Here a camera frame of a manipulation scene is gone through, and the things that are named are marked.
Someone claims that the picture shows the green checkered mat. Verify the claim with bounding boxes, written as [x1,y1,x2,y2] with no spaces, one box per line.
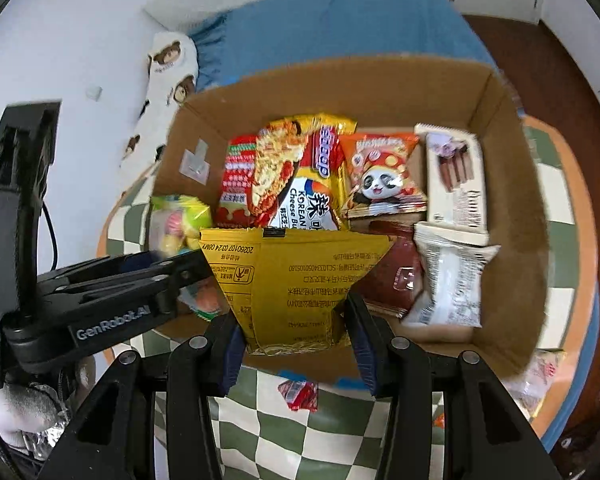
[96,114,600,480]

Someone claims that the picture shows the orange panda print packet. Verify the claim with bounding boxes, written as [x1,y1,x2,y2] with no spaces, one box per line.
[337,131,428,219]

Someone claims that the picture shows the blue bedsheet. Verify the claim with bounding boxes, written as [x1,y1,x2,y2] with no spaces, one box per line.
[187,0,600,455]

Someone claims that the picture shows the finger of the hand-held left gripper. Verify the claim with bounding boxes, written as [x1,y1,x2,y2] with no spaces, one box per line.
[55,248,217,314]
[36,252,172,294]

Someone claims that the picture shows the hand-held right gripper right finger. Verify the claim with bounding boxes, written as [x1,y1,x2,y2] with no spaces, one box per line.
[342,291,564,480]

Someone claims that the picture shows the bear print pillow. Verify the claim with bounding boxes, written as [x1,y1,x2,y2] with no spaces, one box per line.
[119,31,199,177]

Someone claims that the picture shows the white and grey snack packet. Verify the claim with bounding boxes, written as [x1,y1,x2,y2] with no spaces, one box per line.
[399,222,502,329]

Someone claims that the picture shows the yellow noodle packet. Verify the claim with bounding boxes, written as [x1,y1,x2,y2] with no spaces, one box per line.
[279,113,359,232]

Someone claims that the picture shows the cardboard box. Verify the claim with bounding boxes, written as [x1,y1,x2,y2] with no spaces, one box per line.
[149,52,557,392]

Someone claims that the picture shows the colourful candy balls packet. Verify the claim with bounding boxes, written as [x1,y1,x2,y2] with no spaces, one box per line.
[149,193,231,322]

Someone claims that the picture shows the white chocolate stick biscuit packet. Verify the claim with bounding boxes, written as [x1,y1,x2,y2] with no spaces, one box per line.
[413,122,492,247]

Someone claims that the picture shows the small red triangular packet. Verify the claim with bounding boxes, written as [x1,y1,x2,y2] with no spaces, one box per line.
[278,378,321,414]

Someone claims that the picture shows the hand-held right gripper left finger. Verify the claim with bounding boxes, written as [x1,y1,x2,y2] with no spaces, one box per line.
[37,311,245,480]

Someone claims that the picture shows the long red snack packet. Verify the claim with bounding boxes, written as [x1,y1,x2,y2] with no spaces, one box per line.
[214,134,259,229]

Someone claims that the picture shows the brown wafer packet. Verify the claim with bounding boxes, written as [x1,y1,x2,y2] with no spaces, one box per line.
[352,219,427,319]

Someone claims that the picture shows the black cable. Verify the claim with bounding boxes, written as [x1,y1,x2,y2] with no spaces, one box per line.
[42,199,60,272]

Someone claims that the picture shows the crumpled white and yellow packet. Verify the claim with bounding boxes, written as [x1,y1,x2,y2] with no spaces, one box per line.
[504,347,567,412]

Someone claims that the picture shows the yellow snack packet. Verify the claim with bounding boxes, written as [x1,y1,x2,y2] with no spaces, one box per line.
[199,226,397,357]

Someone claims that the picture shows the person's left hand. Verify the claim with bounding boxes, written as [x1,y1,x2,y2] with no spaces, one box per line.
[0,382,67,453]

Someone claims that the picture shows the pizza print snack packet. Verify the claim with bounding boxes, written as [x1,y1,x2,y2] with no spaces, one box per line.
[251,118,312,229]

